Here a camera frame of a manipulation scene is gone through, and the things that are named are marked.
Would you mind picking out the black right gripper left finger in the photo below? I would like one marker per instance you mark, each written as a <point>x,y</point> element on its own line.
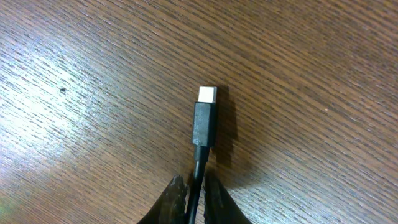
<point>170,206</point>

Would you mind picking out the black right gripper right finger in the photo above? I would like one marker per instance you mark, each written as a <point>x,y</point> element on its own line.
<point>220,207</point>

